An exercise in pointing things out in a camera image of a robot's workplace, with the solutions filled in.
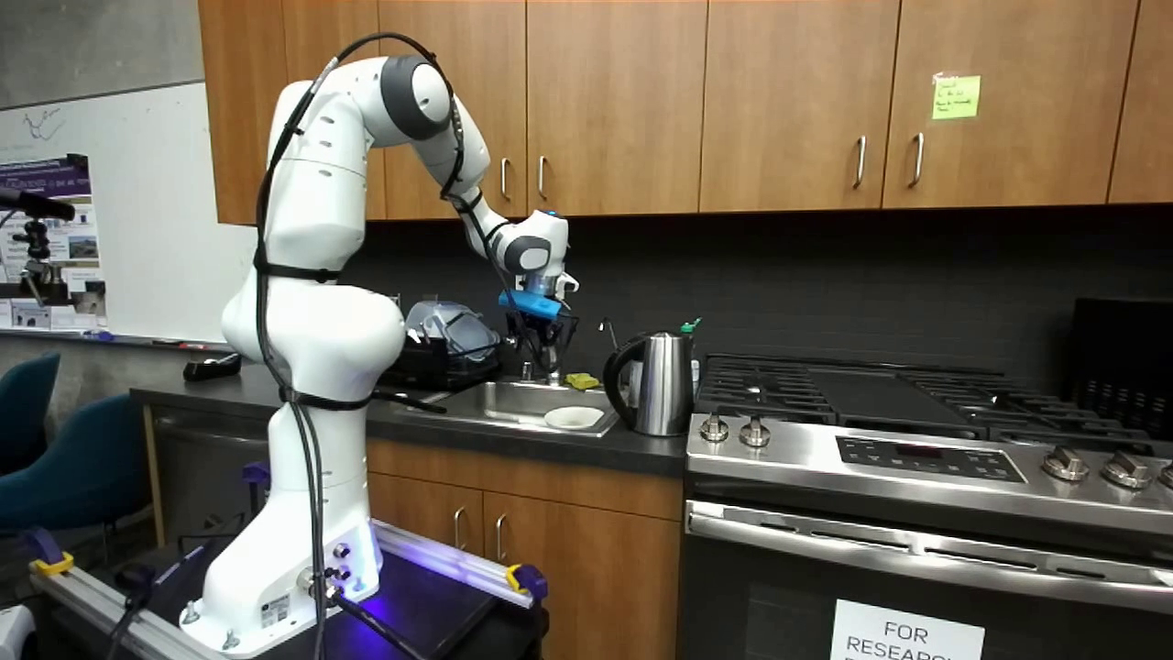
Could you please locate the stainless steel gas stove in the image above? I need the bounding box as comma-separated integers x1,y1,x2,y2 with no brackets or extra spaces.
678,354,1173,660

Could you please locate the teal chair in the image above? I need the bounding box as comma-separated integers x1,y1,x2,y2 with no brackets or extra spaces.
0,353,149,534

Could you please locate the white oven door sign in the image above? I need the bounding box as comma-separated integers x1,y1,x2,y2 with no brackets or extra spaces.
827,599,986,660

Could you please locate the yellow sponge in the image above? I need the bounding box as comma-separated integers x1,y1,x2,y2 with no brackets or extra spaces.
565,373,601,392

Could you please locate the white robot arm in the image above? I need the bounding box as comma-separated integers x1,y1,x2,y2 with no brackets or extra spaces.
181,54,572,655

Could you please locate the black dish rack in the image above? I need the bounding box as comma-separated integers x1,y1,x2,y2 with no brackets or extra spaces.
381,334,501,392

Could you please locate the green sticky note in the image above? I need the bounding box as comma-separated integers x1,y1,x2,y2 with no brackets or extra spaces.
930,73,982,122

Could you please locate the green top spray bottle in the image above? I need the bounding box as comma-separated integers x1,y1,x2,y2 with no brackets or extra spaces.
678,314,702,392

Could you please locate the clear plastic container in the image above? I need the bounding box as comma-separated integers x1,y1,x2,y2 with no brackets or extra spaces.
407,301,499,358

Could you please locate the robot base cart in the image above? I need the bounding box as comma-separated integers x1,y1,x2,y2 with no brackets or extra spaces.
28,522,550,660

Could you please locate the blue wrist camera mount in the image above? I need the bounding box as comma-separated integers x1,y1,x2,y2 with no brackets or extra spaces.
499,291,565,324

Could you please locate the stainless steel electric kettle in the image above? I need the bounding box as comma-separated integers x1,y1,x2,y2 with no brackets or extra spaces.
605,334,693,441

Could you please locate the stainless steel sink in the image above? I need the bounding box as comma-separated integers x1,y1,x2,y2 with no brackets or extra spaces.
437,380,618,441

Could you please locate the white bowl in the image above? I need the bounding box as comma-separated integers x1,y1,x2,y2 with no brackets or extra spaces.
541,406,605,434

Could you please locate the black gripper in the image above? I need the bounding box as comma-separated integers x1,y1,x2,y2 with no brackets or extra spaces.
509,310,569,376

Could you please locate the wall poster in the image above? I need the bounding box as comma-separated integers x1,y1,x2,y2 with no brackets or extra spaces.
0,153,107,334

